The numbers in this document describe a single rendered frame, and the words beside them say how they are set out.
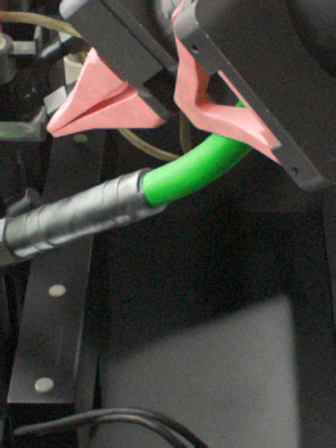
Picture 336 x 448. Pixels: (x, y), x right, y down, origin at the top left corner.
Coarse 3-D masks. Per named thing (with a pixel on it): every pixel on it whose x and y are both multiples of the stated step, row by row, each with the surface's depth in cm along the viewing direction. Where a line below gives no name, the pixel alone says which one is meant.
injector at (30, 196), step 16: (0, 192) 63; (32, 192) 63; (0, 208) 63; (16, 208) 63; (32, 208) 63; (0, 272) 66; (0, 288) 67; (0, 304) 67; (0, 320) 68; (0, 336) 69; (0, 352) 69; (0, 368) 70; (0, 384) 71; (0, 400) 72; (0, 416) 73
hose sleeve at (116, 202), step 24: (144, 168) 47; (96, 192) 48; (120, 192) 46; (24, 216) 50; (48, 216) 49; (72, 216) 48; (96, 216) 47; (120, 216) 47; (144, 216) 47; (24, 240) 50; (48, 240) 50; (72, 240) 49
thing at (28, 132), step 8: (0, 128) 61; (8, 128) 61; (16, 128) 61; (24, 128) 61; (32, 128) 61; (0, 136) 60; (8, 136) 60; (16, 136) 60; (24, 136) 60; (32, 136) 60
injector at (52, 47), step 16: (0, 0) 72; (16, 0) 73; (16, 32) 74; (32, 32) 75; (48, 48) 75; (64, 48) 75; (16, 64) 75; (32, 64) 76; (48, 64) 76; (32, 96) 78; (32, 144) 80; (32, 160) 81; (32, 176) 81
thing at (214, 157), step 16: (208, 144) 44; (224, 144) 43; (240, 144) 43; (176, 160) 45; (192, 160) 44; (208, 160) 44; (224, 160) 43; (144, 176) 46; (160, 176) 45; (176, 176) 45; (192, 176) 44; (208, 176) 44; (144, 192) 46; (160, 192) 46; (176, 192) 45; (192, 192) 45
